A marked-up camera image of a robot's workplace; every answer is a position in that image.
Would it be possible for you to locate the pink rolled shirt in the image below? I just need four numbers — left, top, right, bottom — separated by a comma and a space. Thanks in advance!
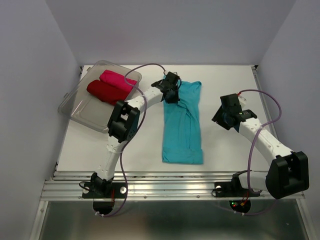
99, 70, 138, 92

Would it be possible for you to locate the aluminium mounting rail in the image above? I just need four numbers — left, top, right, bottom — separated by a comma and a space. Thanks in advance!
41, 171, 307, 201

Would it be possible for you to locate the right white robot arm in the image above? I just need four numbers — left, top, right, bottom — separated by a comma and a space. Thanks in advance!
212, 93, 310, 200

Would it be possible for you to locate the clear plastic bin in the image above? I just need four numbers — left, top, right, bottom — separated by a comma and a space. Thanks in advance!
58, 60, 142, 133

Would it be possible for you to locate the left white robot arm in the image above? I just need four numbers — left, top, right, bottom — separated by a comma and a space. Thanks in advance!
89, 71, 182, 197

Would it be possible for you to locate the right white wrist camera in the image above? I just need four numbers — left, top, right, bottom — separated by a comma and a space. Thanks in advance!
236, 95, 247, 108

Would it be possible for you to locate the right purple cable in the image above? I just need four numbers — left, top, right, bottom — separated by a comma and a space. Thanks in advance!
214, 89, 283, 218

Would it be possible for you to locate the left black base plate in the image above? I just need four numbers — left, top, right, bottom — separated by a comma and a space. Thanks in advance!
79, 181, 128, 200

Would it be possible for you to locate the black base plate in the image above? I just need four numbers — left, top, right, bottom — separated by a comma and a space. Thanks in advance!
79, 181, 128, 200
211, 171, 260, 198

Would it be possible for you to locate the turquoise t shirt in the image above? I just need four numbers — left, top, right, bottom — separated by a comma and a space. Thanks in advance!
161, 81, 204, 165

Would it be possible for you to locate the dark red rolled shirt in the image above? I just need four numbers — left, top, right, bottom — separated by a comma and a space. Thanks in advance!
86, 79, 130, 106

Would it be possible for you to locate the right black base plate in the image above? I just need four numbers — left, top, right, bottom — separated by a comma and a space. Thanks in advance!
211, 171, 260, 198

